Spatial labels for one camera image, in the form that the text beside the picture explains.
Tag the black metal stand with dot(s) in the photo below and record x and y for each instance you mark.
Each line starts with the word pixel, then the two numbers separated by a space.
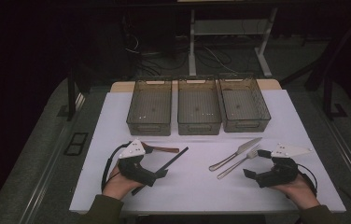
pixel 71 99
pixel 328 99

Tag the translucent grey plastic bin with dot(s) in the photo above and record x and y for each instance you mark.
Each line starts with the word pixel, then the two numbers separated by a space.
pixel 199 107
pixel 150 107
pixel 243 104

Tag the black chopstick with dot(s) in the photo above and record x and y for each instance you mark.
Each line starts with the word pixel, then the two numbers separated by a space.
pixel 176 158
pixel 177 155

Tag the steel table knife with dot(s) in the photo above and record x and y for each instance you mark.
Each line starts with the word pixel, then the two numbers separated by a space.
pixel 248 145

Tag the white metal desk frame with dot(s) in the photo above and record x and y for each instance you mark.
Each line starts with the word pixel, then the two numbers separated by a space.
pixel 192 62

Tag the person's right hand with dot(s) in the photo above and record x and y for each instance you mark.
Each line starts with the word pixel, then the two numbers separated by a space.
pixel 298 191

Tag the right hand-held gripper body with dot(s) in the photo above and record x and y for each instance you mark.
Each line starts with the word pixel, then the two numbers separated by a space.
pixel 281 172

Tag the brown wooden spoon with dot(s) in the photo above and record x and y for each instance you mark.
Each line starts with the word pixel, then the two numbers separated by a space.
pixel 167 149

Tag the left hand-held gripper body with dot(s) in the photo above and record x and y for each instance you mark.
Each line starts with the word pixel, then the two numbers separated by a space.
pixel 133 169

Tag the person's left hand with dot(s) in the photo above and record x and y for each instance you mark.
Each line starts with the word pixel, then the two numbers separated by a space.
pixel 119 185

